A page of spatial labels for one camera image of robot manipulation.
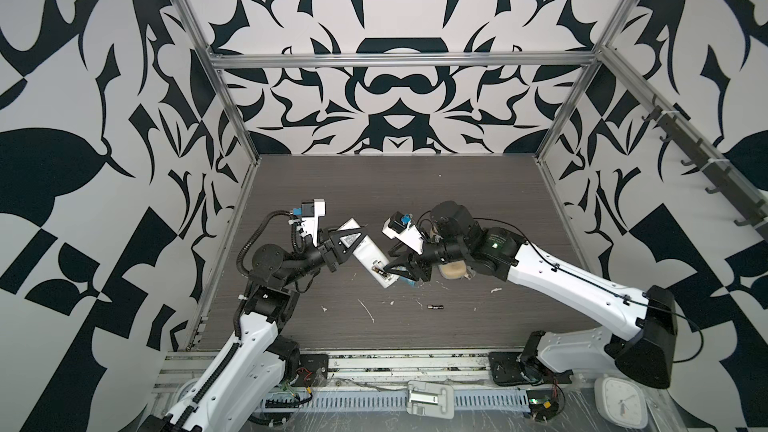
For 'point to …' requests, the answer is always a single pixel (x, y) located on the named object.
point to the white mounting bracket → (427, 399)
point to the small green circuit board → (542, 404)
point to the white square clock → (621, 402)
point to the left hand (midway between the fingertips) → (368, 228)
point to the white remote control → (369, 253)
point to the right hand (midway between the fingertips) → (390, 258)
